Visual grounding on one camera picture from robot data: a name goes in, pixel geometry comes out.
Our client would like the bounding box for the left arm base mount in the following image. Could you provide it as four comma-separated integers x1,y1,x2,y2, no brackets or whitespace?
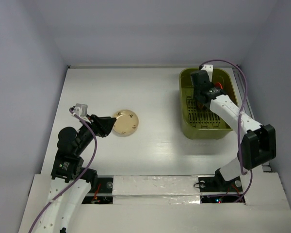
82,176,113,204

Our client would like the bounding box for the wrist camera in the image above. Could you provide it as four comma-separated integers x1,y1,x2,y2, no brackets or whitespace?
72,103,88,117
199,64,213,82

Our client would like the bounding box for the green dish rack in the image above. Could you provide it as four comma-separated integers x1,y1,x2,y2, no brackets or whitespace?
179,68,232,140

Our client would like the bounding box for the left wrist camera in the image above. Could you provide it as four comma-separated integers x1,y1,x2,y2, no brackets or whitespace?
72,103,88,117

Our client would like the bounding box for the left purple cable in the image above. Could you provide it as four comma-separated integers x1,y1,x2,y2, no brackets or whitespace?
28,108,99,233

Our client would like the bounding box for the purple cable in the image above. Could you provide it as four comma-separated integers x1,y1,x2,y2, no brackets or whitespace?
28,108,99,233
199,59,254,203

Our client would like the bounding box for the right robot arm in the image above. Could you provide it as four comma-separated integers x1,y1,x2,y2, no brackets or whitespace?
191,70,276,190

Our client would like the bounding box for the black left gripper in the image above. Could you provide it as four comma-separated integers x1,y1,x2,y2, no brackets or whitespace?
75,113,116,153

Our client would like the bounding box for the white foam front panel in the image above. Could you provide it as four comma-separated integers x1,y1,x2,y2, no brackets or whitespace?
18,167,291,233

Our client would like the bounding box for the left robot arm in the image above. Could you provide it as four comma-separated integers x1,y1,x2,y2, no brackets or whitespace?
29,113,116,233

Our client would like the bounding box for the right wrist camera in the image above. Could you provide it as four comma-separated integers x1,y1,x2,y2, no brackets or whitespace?
199,64,213,82

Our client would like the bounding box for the orange plate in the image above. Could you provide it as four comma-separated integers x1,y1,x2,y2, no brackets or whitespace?
214,82,223,90

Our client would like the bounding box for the cream floral plate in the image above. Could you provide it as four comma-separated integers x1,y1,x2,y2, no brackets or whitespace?
113,109,139,136

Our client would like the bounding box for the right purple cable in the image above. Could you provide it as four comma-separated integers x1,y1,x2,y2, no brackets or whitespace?
199,59,254,203

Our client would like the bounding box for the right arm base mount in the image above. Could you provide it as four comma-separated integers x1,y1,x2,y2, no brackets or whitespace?
194,176,245,204

